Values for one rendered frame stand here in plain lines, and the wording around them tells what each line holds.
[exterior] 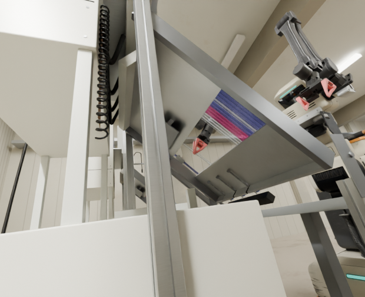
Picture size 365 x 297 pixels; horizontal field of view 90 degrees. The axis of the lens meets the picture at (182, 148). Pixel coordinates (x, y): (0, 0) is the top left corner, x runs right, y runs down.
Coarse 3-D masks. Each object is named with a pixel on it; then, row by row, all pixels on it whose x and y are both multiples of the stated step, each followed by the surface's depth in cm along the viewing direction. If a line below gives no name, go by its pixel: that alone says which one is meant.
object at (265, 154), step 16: (272, 128) 57; (240, 144) 70; (256, 144) 65; (272, 144) 61; (288, 144) 58; (224, 160) 82; (240, 160) 76; (256, 160) 71; (272, 160) 66; (288, 160) 62; (304, 160) 58; (208, 176) 101; (224, 176) 92; (240, 176) 84; (256, 176) 78; (272, 176) 72; (224, 192) 103
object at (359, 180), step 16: (112, 0) 66; (112, 16) 71; (112, 32) 77; (112, 48) 84; (112, 80) 101; (112, 96) 113; (336, 144) 48; (352, 160) 47; (352, 176) 45; (144, 208) 63; (176, 208) 67
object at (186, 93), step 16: (160, 48) 59; (160, 64) 64; (176, 64) 60; (160, 80) 69; (176, 80) 65; (192, 80) 61; (208, 80) 57; (176, 96) 71; (192, 96) 66; (208, 96) 62; (176, 112) 77; (192, 112) 72; (176, 128) 86; (192, 128) 79; (176, 144) 96
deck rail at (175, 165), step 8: (128, 128) 111; (136, 136) 110; (176, 160) 112; (176, 168) 110; (184, 168) 112; (184, 176) 110; (192, 176) 111; (192, 184) 111; (200, 184) 110; (208, 192) 110; (216, 200) 109
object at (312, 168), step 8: (304, 168) 59; (312, 168) 56; (320, 168) 53; (280, 176) 68; (288, 176) 63; (296, 176) 60; (304, 176) 58; (256, 184) 80; (264, 184) 74; (272, 184) 69; (232, 192) 97; (240, 192) 88; (248, 192) 82; (224, 200) 101
